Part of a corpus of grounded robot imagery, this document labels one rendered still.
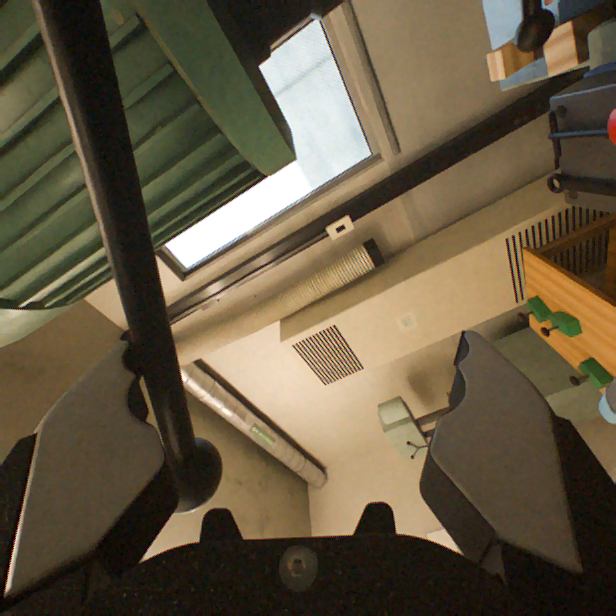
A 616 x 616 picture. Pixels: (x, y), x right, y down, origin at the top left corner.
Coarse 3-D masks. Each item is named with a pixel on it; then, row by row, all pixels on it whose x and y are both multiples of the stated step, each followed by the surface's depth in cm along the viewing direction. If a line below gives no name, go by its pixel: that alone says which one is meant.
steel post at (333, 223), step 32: (544, 96) 128; (480, 128) 133; (512, 128) 134; (416, 160) 144; (448, 160) 140; (384, 192) 146; (320, 224) 152; (352, 224) 151; (256, 256) 163; (288, 256) 161; (224, 288) 169
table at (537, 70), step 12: (492, 0) 37; (504, 0) 36; (516, 0) 34; (492, 12) 38; (504, 12) 37; (516, 12) 35; (552, 12) 31; (492, 24) 39; (504, 24) 37; (516, 24) 36; (492, 36) 40; (504, 36) 38; (492, 48) 41; (540, 48) 34; (540, 60) 35; (588, 60) 30; (516, 72) 39; (528, 72) 38; (540, 72) 36; (564, 72) 33; (504, 84) 42; (516, 84) 40
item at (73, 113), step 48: (48, 0) 6; (96, 0) 7; (48, 48) 7; (96, 48) 7; (96, 96) 7; (96, 144) 8; (96, 192) 8; (144, 240) 9; (144, 288) 10; (144, 336) 11; (192, 432) 14; (192, 480) 14
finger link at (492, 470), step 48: (480, 336) 11; (480, 384) 9; (528, 384) 9; (480, 432) 7; (528, 432) 7; (432, 480) 7; (480, 480) 6; (528, 480) 6; (480, 528) 6; (528, 528) 5; (576, 576) 5
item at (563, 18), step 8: (560, 0) 20; (568, 0) 20; (576, 0) 19; (584, 0) 19; (592, 0) 18; (600, 0) 18; (608, 0) 18; (560, 8) 20; (568, 8) 20; (576, 8) 19; (584, 8) 19; (592, 8) 19; (560, 16) 21; (568, 16) 20; (576, 16) 20; (560, 24) 21
